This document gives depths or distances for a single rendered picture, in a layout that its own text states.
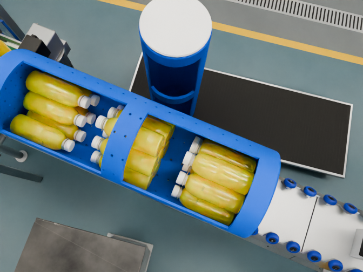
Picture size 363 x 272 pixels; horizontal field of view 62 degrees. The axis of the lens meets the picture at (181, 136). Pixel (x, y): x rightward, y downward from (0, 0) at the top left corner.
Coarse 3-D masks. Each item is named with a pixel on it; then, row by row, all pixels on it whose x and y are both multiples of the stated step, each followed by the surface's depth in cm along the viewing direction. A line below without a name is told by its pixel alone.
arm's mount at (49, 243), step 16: (48, 224) 97; (32, 240) 95; (48, 240) 95; (64, 240) 95; (80, 240) 96; (96, 240) 96; (112, 240) 96; (32, 256) 93; (48, 256) 93; (64, 256) 94; (80, 256) 94; (96, 256) 94; (112, 256) 95; (128, 256) 95
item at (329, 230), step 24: (24, 144) 120; (288, 192) 110; (192, 216) 115; (264, 216) 108; (288, 216) 108; (312, 216) 108; (336, 216) 109; (360, 216) 109; (288, 240) 106; (312, 240) 106; (336, 240) 106; (312, 264) 108; (360, 264) 105
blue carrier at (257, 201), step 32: (0, 64) 87; (32, 64) 89; (0, 96) 86; (128, 96) 89; (0, 128) 91; (96, 128) 111; (128, 128) 83; (192, 128) 86; (64, 160) 93; (256, 160) 103; (160, 192) 100; (256, 192) 80; (256, 224) 81
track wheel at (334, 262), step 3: (330, 261) 101; (333, 261) 100; (336, 261) 100; (339, 261) 100; (330, 264) 100; (333, 264) 100; (336, 264) 99; (339, 264) 99; (342, 264) 100; (330, 267) 101; (333, 267) 101; (336, 267) 100; (339, 267) 100; (342, 267) 99; (333, 270) 101; (336, 270) 101; (339, 270) 100
